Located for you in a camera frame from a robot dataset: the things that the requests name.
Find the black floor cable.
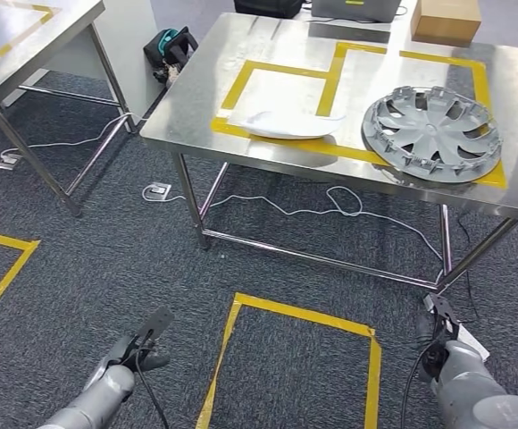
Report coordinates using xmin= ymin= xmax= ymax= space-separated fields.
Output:
xmin=457 ymin=213 xmax=481 ymax=321

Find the black teal bag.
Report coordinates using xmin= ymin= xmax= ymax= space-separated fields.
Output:
xmin=142 ymin=26 xmax=199 ymax=90

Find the white floor cable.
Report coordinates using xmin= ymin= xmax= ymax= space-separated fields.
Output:
xmin=169 ymin=186 xmax=445 ymax=280
xmin=0 ymin=112 xmax=149 ymax=172

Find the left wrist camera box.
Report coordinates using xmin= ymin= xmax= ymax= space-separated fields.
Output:
xmin=125 ymin=306 xmax=176 ymax=362

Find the grey laptop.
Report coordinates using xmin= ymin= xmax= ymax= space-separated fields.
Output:
xmin=311 ymin=0 xmax=402 ymax=25

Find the black carry bag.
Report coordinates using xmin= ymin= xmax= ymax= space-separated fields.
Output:
xmin=233 ymin=0 xmax=305 ymax=20

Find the steel workbench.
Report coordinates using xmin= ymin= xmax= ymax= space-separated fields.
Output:
xmin=0 ymin=0 xmax=137 ymax=218
xmin=139 ymin=12 xmax=518 ymax=298

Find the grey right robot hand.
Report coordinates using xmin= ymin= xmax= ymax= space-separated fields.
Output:
xmin=414 ymin=310 xmax=436 ymax=350

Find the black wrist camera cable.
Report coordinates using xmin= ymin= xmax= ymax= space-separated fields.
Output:
xmin=400 ymin=337 xmax=445 ymax=429
xmin=134 ymin=331 xmax=171 ymax=429

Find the yellow workbench tape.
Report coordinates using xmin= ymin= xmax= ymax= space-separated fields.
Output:
xmin=210 ymin=41 xmax=508 ymax=190
xmin=0 ymin=4 xmax=61 ymax=81

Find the white plastic panel part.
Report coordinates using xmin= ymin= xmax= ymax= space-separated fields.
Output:
xmin=227 ymin=109 xmax=347 ymax=141

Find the cardboard box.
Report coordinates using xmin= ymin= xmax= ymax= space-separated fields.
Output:
xmin=409 ymin=0 xmax=482 ymax=47

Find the grey wheel hubcap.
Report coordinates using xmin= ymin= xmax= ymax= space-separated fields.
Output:
xmin=360 ymin=85 xmax=504 ymax=185

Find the black left wrist camera cable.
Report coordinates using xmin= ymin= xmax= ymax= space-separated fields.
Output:
xmin=134 ymin=331 xmax=171 ymax=429

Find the silver floor outlet box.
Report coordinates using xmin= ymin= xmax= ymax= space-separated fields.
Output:
xmin=142 ymin=181 xmax=173 ymax=204

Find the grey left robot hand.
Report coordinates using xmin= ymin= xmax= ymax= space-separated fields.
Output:
xmin=94 ymin=334 xmax=171 ymax=375

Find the yellow floor tape square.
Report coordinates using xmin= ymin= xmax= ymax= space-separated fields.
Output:
xmin=0 ymin=227 xmax=41 ymax=332
xmin=195 ymin=291 xmax=382 ymax=429

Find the white cabinet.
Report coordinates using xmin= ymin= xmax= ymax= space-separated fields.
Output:
xmin=2 ymin=0 xmax=166 ymax=120

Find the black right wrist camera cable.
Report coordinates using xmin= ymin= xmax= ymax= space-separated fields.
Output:
xmin=400 ymin=337 xmax=445 ymax=429

